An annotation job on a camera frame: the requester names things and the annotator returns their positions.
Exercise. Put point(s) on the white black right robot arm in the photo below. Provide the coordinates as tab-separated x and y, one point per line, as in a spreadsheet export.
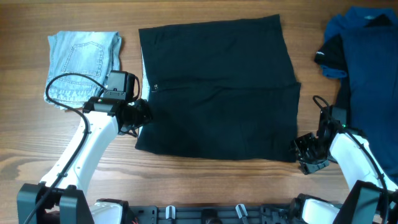
371	191

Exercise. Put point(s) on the folded light blue jeans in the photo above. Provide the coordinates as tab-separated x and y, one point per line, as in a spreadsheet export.
81	55

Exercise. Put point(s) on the black shorts garment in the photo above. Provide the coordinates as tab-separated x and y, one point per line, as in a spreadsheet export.
220	90

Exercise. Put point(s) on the dark blue polo shirt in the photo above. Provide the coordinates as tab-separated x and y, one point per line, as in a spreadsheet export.
380	128

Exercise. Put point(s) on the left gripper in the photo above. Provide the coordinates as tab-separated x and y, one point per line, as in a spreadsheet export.
145	115

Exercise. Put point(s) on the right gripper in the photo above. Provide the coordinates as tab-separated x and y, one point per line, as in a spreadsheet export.
306	166

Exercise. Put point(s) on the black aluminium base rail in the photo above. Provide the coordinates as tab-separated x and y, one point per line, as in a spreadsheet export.
263	214

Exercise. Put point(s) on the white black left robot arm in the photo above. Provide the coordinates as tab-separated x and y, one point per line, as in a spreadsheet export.
60	196

